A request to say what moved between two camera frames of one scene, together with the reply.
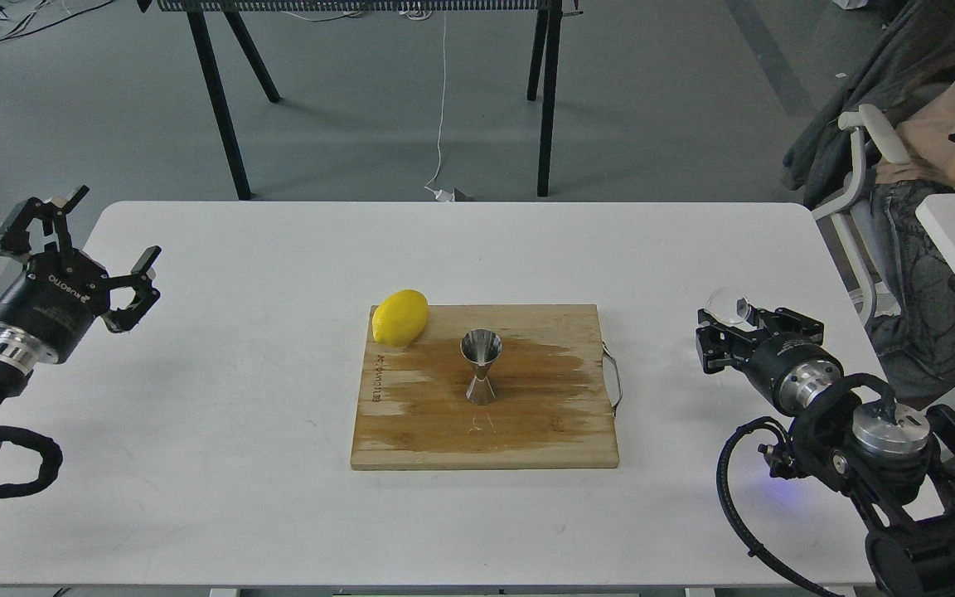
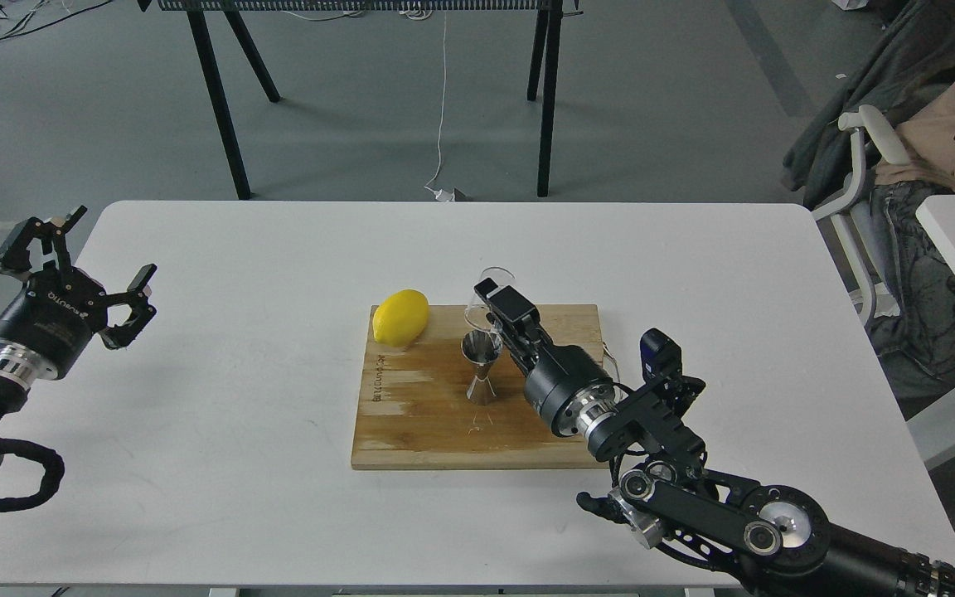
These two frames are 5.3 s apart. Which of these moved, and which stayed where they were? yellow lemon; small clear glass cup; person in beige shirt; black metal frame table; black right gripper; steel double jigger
Moved: small clear glass cup; black right gripper
Stayed: person in beige shirt; steel double jigger; black metal frame table; yellow lemon
